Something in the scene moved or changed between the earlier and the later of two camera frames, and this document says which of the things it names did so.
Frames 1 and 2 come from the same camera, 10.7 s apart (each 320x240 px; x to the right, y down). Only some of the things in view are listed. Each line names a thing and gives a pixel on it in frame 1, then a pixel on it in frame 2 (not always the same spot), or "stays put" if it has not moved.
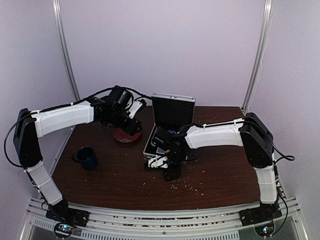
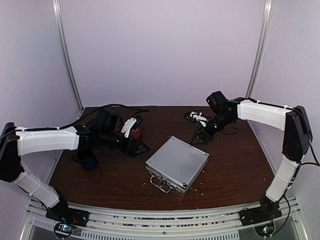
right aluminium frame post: (268, 6) stays put
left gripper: (131, 128) -> (134, 148)
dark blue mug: (86, 156) stays put
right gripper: (175, 173) -> (204, 133)
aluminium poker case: (170, 112) -> (175, 165)
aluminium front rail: (216, 225) stays put
